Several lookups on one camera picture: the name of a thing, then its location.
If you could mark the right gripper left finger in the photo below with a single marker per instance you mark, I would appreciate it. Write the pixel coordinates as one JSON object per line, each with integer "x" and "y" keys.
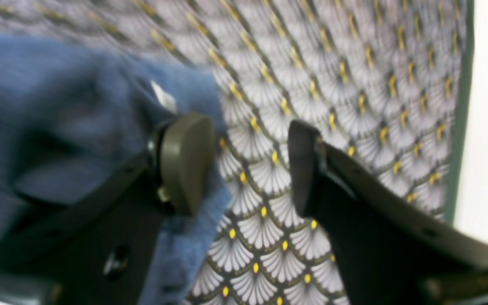
{"x": 98, "y": 252}

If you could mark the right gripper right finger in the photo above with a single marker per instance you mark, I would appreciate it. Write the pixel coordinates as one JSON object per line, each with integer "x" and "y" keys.
{"x": 387, "y": 251}

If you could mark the blue T-shirt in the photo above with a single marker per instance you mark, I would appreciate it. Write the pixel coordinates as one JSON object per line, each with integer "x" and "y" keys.
{"x": 71, "y": 116}

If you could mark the fan-patterned tablecloth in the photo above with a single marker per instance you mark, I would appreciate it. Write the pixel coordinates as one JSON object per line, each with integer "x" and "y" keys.
{"x": 378, "y": 78}

